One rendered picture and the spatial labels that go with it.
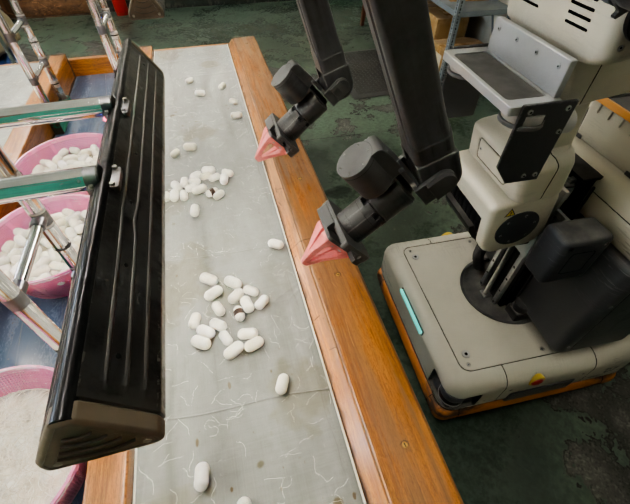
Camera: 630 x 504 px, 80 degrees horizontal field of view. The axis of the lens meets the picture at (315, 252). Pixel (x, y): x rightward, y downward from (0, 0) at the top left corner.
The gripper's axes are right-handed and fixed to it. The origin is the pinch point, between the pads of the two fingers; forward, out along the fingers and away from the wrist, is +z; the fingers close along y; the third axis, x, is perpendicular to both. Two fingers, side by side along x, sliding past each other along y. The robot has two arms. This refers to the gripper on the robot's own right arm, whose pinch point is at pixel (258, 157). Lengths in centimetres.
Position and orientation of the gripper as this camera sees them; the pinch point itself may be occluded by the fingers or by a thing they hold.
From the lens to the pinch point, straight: 93.2
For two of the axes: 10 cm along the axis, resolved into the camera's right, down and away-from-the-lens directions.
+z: -7.4, 5.7, 3.6
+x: 6.3, 3.7, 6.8
